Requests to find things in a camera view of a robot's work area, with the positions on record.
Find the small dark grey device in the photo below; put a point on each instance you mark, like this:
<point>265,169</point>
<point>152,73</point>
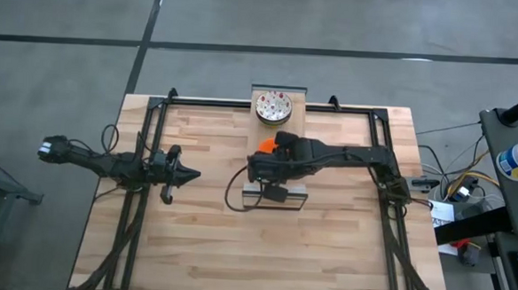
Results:
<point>470,254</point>

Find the light wooden shelf riser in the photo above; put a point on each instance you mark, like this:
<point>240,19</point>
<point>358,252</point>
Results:
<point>296,120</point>

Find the black flat beam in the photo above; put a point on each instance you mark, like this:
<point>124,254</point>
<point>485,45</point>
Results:
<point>472,225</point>

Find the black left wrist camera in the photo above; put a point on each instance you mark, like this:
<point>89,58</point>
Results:
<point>167,194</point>

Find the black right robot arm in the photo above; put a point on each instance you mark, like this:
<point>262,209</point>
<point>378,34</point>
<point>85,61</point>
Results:
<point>352,152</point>

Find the grey metal floor stand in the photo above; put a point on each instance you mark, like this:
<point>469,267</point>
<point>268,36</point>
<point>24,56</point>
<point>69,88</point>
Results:
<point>25,195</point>

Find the black aluminium table frame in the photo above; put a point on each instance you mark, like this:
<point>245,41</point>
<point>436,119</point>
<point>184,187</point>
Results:
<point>208,102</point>

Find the small white blue box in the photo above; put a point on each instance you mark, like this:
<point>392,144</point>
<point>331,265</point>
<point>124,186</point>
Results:
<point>463,193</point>

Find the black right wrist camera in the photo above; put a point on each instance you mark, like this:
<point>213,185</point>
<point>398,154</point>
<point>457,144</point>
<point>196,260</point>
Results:
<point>275,193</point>

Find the orange plastic mini bowl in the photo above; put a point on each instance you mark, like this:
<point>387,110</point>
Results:
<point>267,145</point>

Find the white paper sheet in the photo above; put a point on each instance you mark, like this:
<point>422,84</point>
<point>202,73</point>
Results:
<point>443,214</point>

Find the small red object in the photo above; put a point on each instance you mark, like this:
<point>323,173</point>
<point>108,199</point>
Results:
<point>459,243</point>

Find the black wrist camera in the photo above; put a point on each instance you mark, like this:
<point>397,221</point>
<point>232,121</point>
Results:
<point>275,193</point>
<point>167,194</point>

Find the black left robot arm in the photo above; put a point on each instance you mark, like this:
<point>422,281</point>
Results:
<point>107,166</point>

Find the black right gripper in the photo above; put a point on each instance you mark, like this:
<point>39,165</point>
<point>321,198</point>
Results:
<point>275,168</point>

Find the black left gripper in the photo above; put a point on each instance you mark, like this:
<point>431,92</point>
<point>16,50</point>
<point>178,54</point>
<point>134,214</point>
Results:
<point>169,169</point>

